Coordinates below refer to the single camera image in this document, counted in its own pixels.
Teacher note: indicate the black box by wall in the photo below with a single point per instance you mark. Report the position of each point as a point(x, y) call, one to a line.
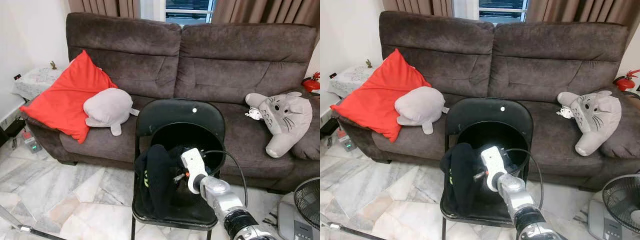
point(327, 127)
point(11, 131)

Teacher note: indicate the window with white frame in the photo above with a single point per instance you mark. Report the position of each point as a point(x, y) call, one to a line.
point(190, 10)
point(502, 9)

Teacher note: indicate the grey floor fan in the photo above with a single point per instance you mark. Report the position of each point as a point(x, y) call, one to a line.
point(620, 200)
point(307, 200)

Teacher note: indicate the plain black garment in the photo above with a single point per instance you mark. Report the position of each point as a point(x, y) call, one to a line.
point(462, 177)
point(157, 180)

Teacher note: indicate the grey seal plush pillow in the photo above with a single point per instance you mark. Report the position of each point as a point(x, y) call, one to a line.
point(107, 107)
point(420, 106)

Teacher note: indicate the red fire extinguisher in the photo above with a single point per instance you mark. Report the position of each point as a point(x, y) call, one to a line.
point(311, 82)
point(625, 81)

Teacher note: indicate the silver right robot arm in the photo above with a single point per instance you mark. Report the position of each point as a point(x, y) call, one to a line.
point(225, 205)
point(520, 205)

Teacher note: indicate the dark brown fabric sofa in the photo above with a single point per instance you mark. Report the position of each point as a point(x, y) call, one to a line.
point(550, 65)
point(225, 65)

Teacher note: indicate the red cushion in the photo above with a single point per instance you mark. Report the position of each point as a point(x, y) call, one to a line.
point(65, 100)
point(380, 100)

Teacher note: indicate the brown curtain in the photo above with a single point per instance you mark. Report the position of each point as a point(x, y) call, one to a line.
point(417, 5)
point(265, 11)
point(580, 10)
point(102, 6)

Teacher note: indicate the small brass figurine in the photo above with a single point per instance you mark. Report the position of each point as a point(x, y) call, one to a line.
point(53, 65)
point(369, 63)

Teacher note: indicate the grey totoro plush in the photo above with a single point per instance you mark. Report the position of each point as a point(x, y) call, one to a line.
point(285, 120)
point(595, 120)

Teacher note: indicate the grey floor power device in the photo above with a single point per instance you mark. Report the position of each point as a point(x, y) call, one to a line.
point(31, 142)
point(346, 141)

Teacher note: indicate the side table with lace cloth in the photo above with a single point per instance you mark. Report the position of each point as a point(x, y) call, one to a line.
point(352, 77)
point(40, 80)

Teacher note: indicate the black folding chair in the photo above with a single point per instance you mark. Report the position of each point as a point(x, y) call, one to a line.
point(480, 112)
point(170, 115)

